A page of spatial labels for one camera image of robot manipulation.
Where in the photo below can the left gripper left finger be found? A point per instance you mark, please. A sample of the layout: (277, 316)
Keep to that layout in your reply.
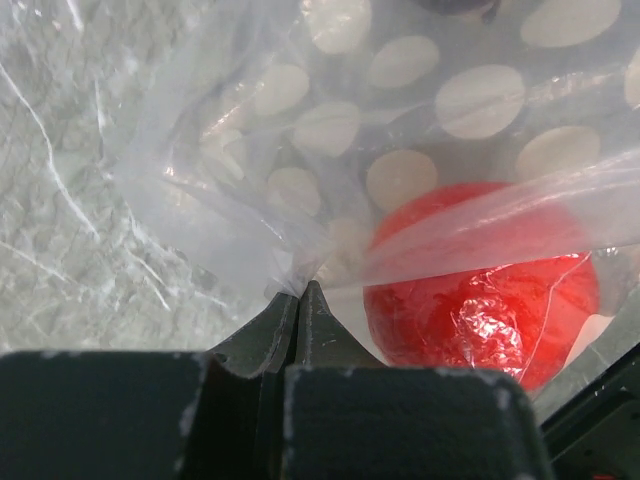
(262, 341)

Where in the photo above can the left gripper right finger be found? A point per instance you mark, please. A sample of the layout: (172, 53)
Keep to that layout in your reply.
(322, 341)

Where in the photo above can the clear zip top bag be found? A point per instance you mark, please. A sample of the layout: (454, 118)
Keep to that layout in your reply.
(366, 143)

